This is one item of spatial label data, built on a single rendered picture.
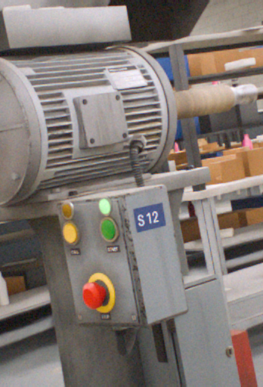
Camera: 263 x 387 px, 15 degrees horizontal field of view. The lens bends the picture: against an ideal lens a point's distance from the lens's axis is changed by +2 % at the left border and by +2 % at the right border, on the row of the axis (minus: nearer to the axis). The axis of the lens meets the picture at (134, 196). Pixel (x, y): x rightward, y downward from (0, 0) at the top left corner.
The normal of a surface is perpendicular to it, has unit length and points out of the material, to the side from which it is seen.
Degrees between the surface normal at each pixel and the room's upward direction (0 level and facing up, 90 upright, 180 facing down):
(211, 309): 90
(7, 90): 76
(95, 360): 90
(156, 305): 90
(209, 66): 90
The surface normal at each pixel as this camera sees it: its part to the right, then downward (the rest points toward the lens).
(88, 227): -0.72, 0.17
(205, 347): 0.67, -0.08
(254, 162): 0.37, -0.02
